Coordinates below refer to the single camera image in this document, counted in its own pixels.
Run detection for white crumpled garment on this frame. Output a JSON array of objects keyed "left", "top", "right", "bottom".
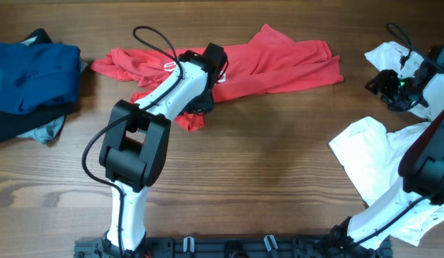
[{"left": 329, "top": 42, "right": 444, "bottom": 247}]

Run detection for blue folded garment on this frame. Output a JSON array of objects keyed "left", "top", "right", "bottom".
[{"left": 0, "top": 43, "right": 81, "bottom": 115}]

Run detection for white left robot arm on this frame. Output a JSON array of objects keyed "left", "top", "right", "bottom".
[{"left": 99, "top": 45, "right": 227, "bottom": 257}]

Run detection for red printed t-shirt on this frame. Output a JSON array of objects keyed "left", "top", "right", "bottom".
[{"left": 90, "top": 23, "right": 344, "bottom": 133}]

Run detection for black folded garment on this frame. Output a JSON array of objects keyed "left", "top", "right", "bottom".
[{"left": 0, "top": 28, "right": 81, "bottom": 143}]

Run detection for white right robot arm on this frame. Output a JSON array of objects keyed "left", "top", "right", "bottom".
[{"left": 327, "top": 73, "right": 444, "bottom": 256}]

